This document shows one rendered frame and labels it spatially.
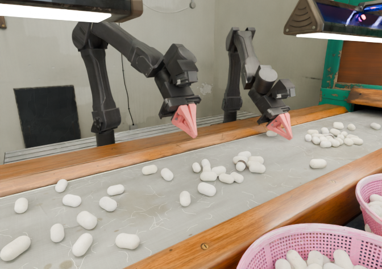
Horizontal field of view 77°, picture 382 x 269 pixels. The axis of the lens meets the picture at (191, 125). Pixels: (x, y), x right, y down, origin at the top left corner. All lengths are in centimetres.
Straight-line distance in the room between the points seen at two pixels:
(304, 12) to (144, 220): 49
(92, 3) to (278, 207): 38
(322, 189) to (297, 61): 195
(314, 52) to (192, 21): 137
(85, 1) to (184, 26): 264
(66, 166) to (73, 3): 39
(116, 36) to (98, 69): 14
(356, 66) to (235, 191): 101
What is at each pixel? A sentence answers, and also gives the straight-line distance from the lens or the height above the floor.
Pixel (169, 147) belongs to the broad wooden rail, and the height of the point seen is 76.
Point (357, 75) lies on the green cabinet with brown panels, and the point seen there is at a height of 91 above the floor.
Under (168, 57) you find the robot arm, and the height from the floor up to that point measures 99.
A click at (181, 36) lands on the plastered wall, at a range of 287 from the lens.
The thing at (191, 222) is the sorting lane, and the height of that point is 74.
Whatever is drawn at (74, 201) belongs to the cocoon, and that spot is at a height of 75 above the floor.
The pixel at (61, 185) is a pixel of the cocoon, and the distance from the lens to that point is 54.
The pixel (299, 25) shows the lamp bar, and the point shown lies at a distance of 57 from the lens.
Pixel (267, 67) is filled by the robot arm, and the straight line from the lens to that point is 80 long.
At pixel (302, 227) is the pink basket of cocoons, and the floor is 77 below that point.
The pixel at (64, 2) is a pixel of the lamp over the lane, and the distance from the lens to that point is 29.
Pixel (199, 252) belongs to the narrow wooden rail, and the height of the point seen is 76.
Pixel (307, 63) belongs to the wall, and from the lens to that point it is 234.
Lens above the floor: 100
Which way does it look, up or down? 16 degrees down
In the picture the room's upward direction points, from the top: straight up
